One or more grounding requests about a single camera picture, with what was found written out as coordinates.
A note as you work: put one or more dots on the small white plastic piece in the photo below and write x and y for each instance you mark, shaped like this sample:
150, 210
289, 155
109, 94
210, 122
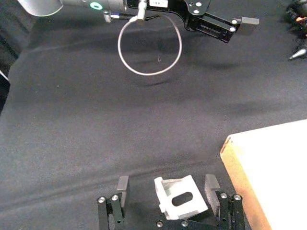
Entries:
192, 207

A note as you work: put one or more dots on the black table cloth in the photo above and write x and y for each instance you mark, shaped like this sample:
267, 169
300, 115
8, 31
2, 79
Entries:
72, 119

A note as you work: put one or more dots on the brown cardboard tray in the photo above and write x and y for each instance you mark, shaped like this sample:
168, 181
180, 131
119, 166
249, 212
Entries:
271, 167

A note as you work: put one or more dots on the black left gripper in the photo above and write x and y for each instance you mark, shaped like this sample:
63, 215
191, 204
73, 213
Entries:
177, 7

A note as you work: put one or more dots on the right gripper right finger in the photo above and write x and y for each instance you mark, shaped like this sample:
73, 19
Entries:
225, 208

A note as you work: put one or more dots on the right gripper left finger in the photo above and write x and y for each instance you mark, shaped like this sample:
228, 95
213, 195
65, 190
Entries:
117, 206

